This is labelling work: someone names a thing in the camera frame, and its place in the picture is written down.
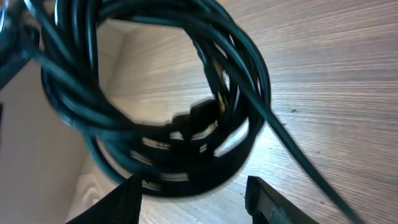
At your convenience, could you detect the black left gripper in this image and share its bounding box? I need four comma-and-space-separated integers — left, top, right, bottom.
1, 1, 40, 88

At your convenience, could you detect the thick black cable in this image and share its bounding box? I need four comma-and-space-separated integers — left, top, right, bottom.
24, 0, 368, 224

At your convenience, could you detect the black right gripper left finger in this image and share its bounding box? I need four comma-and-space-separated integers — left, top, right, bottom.
67, 174, 143, 224

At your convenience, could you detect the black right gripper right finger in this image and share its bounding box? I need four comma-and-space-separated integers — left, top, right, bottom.
245, 176, 318, 224

